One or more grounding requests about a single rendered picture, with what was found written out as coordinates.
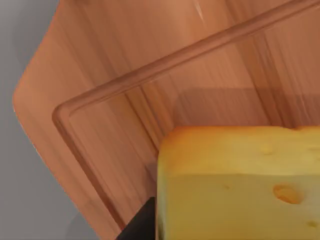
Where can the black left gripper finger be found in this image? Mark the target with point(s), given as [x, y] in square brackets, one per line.
[143, 222]

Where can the yellow cheese block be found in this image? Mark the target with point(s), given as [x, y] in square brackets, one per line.
[237, 190]

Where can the wooden cutting board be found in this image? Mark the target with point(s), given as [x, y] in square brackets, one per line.
[130, 75]

